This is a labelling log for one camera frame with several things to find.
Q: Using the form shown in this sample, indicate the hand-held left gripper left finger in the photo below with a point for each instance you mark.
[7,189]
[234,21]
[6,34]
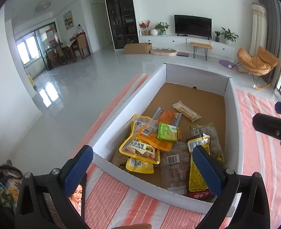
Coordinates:
[77,171]

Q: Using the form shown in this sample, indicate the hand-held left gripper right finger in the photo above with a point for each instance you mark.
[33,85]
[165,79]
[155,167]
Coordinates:
[208,171]

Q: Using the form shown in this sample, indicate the yellow packet with red end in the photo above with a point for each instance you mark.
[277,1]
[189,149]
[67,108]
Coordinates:
[196,181]

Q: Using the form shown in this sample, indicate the green snack packet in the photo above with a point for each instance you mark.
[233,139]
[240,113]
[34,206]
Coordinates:
[167,131]

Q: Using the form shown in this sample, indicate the yellow peanut packet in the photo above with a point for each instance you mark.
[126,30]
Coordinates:
[136,151]

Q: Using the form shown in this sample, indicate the yellow snack packet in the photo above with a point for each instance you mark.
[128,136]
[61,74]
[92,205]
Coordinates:
[140,167]

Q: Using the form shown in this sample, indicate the beige wafer bar packet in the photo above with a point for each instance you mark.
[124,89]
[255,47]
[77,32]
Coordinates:
[187,111]

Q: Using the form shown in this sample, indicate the orange snack packet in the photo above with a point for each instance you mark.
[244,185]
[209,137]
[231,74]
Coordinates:
[150,140]

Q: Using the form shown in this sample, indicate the clear packet with orange bun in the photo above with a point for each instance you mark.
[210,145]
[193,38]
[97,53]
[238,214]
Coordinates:
[167,116]

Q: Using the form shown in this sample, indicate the yellow-rimmed clear window packet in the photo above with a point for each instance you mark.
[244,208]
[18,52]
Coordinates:
[139,124]

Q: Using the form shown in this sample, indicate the white cardboard box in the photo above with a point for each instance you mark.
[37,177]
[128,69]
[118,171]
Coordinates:
[195,93]

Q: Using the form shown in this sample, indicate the person's left hand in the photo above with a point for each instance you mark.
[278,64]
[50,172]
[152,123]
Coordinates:
[130,226]

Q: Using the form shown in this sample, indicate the orange striped tablecloth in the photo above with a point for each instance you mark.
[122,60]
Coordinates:
[257,148]

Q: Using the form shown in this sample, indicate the orange rocking chair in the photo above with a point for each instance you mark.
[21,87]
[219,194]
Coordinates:
[257,63]

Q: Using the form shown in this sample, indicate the purple round mat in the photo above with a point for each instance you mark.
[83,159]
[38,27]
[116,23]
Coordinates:
[226,64]

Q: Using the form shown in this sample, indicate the patterned cloth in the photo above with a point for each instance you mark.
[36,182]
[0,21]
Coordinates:
[4,188]

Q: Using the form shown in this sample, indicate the grey curtain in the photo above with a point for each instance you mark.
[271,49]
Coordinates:
[274,28]

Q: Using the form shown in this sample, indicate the covered standing air conditioner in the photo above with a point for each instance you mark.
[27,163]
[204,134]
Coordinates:
[258,28]

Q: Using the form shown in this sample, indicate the large potted plant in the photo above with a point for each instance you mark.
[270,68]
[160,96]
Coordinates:
[229,35]

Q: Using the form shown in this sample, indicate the small potted plant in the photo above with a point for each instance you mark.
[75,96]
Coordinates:
[217,36]

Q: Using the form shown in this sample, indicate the wooden bench with metal legs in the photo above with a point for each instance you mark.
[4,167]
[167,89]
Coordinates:
[201,45]

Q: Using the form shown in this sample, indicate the black television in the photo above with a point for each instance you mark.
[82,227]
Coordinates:
[193,26]

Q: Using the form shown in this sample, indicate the beige oval pet bed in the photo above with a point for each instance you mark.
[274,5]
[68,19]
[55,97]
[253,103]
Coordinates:
[163,52]

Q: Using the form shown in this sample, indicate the wooden dining chair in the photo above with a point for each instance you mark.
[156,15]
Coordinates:
[82,44]

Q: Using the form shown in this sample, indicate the glass balcony door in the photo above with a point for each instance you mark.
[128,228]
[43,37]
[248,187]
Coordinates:
[35,50]

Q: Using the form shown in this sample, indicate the white low cabinet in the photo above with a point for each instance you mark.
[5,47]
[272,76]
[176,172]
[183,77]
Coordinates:
[173,41]

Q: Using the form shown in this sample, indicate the brown cardboard box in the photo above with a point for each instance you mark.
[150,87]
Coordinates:
[138,48]

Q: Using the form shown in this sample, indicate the white door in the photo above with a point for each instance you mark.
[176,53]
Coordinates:
[98,26]

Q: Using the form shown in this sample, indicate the leafy plant in glass vase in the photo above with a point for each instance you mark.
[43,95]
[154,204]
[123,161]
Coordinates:
[162,27]

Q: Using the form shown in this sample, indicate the white round vase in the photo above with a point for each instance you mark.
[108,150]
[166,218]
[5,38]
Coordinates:
[154,32]

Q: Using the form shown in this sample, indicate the red flower arrangement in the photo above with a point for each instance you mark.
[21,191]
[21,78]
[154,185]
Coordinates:
[144,26]

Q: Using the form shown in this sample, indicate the black display cabinet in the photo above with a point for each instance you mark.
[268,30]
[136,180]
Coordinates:
[121,14]

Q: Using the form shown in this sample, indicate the round ceiling lamp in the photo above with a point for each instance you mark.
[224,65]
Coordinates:
[43,7]

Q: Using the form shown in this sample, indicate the framed wall painting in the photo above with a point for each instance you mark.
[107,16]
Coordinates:
[67,20]

